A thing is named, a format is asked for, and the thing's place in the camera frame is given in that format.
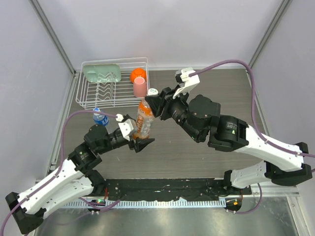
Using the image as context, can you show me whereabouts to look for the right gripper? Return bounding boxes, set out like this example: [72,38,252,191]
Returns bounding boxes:
[146,85,202,143]

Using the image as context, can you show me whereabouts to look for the orange drink bottle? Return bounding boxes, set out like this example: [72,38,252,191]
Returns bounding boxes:
[133,98,154,139]

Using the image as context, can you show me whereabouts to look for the blue label water bottle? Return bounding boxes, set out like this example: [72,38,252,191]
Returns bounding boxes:
[93,113,109,126]

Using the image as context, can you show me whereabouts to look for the white blue bottle cap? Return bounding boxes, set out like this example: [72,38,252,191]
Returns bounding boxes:
[93,108,101,116]

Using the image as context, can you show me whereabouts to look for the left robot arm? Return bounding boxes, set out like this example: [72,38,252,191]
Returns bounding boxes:
[5,123,154,234]

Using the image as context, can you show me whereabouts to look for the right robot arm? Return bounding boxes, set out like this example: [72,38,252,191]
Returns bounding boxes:
[145,88,313,194]

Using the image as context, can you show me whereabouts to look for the pink cup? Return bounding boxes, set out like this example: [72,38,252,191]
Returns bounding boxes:
[133,77,147,97]

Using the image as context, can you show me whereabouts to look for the orange bowl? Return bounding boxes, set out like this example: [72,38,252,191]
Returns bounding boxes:
[130,68,147,83]

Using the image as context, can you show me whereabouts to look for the green plastic tray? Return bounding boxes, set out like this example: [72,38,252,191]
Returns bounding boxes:
[82,64,121,83]

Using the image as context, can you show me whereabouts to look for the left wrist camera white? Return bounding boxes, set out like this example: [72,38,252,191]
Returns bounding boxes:
[116,114,137,141]

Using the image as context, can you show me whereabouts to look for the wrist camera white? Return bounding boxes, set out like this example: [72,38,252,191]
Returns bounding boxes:
[116,114,137,141]
[173,67,200,99]

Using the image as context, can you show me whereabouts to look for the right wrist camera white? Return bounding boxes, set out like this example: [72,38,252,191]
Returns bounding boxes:
[173,67,200,99]

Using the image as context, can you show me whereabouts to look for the white wire dish rack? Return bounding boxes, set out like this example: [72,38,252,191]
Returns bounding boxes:
[75,57,150,110]

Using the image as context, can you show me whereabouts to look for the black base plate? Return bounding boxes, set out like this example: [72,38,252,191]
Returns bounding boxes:
[81,177,247,202]

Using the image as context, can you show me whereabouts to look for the white slotted cable duct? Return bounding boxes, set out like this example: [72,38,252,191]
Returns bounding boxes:
[62,198,226,209]

